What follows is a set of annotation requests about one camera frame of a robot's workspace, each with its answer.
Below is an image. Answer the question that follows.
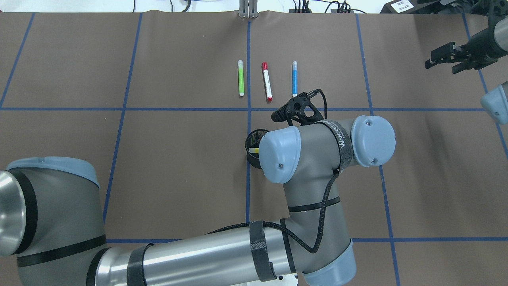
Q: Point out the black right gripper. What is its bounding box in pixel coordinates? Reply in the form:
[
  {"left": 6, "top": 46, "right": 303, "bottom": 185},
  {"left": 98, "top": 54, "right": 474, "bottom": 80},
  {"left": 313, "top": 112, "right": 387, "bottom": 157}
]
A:
[{"left": 425, "top": 28, "right": 498, "bottom": 74}]

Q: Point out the blue marker pen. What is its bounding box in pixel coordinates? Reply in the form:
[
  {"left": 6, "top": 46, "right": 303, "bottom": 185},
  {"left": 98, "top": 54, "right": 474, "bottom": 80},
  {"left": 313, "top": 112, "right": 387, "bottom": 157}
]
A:
[{"left": 292, "top": 61, "right": 298, "bottom": 98}]

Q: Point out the red capped white marker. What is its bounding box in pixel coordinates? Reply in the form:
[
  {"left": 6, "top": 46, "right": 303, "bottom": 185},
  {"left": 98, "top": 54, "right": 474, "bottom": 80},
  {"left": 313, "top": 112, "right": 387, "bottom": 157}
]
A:
[{"left": 262, "top": 62, "right": 273, "bottom": 102}]

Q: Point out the green marker pen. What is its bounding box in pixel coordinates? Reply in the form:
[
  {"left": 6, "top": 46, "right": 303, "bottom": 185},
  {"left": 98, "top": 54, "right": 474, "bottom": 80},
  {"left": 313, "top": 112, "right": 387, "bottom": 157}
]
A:
[{"left": 237, "top": 60, "right": 245, "bottom": 97}]

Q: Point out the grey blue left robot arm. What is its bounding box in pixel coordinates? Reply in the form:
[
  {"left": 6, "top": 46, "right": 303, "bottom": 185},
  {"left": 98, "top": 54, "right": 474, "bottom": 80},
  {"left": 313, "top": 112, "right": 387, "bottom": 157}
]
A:
[{"left": 1, "top": 116, "right": 396, "bottom": 286}]

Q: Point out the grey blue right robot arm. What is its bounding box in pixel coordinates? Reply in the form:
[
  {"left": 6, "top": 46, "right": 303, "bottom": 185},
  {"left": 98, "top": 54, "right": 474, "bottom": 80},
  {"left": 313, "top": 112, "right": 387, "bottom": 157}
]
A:
[{"left": 425, "top": 0, "right": 508, "bottom": 125}]

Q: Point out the black labelled box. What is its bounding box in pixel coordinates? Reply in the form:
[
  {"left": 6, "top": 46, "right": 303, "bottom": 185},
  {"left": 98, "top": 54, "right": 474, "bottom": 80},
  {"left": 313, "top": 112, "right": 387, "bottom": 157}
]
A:
[{"left": 380, "top": 0, "right": 419, "bottom": 14}]

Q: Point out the black mesh pen holder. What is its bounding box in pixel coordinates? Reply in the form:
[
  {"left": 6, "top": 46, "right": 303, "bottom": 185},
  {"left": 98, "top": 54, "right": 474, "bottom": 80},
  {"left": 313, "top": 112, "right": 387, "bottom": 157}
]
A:
[{"left": 244, "top": 129, "right": 268, "bottom": 170}]

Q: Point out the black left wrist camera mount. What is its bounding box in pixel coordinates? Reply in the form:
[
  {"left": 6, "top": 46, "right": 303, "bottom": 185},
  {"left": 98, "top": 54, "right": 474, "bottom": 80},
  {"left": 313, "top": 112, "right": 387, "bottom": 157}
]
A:
[{"left": 271, "top": 89, "right": 328, "bottom": 126}]

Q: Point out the aluminium frame post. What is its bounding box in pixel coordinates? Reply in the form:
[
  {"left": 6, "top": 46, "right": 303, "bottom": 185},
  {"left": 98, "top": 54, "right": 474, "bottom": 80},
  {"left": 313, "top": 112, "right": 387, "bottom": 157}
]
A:
[{"left": 238, "top": 0, "right": 259, "bottom": 19}]

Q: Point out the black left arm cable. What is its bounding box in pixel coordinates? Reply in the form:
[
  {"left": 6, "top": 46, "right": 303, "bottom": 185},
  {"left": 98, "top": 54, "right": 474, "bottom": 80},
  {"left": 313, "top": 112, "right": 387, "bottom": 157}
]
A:
[{"left": 206, "top": 167, "right": 342, "bottom": 255}]

